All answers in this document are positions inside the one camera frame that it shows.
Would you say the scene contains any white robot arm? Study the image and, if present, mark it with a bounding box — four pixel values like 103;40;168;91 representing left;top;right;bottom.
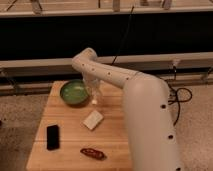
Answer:
71;48;184;171

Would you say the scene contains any green ceramic bowl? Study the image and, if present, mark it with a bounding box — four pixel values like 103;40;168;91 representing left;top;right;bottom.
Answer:
60;79;89;105

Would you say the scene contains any white soap bar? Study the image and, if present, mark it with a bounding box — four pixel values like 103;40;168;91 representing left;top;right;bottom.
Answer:
83;110;104;130

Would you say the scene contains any black phone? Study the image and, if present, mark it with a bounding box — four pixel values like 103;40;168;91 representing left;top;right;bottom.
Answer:
47;125;60;150

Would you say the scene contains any brown snack wrapper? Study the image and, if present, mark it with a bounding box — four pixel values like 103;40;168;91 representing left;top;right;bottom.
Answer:
80;148;107;160

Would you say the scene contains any black hanging cable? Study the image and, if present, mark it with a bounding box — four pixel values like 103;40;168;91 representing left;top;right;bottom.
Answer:
109;4;135;66

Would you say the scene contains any black floor cable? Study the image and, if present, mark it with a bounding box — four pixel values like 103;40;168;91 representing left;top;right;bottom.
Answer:
163;75;194;128

